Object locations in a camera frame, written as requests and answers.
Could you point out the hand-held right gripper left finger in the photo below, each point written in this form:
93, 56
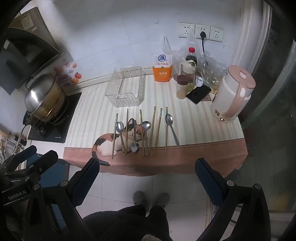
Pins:
92, 168

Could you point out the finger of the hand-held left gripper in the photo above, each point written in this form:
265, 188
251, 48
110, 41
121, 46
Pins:
45, 161
24, 154

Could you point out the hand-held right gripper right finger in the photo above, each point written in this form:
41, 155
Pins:
205, 176

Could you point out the stainless steel spoon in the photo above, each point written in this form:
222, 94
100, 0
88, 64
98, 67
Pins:
169, 119
119, 127
134, 146
146, 125

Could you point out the black glass gas stove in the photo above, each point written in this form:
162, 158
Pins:
62, 129

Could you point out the striped cat print tablecloth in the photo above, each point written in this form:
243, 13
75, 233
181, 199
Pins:
196, 129

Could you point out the row of wooden chopsticks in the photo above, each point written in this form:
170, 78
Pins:
166, 139

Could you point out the stainless steel pot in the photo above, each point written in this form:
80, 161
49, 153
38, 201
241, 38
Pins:
39, 92

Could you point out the brown packet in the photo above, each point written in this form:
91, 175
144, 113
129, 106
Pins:
207, 99

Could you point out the black smartphone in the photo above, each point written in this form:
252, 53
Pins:
198, 93

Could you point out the pink and white electric kettle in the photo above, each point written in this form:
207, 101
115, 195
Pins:
231, 92

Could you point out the brown lid spice jar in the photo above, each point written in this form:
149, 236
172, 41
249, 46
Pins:
181, 90

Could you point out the clear plastic organizer box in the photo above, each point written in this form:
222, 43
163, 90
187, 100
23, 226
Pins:
142, 88

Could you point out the black range hood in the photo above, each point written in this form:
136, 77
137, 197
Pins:
23, 53

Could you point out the clear plastic bag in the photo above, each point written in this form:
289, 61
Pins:
192, 41
212, 67

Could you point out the cream lid oil dispenser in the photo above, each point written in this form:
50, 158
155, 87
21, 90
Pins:
188, 66

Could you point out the orange and white salt bag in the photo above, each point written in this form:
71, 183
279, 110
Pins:
163, 71

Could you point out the red cap sauce bottle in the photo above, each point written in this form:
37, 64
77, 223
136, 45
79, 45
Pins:
191, 56

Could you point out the black power plug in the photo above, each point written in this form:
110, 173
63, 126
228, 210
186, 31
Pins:
202, 35

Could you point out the fruit pattern wall sticker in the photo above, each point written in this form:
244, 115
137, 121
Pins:
67, 71

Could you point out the white wall socket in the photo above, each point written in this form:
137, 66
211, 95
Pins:
216, 34
185, 30
198, 29

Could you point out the white window frame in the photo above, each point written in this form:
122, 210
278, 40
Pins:
252, 34

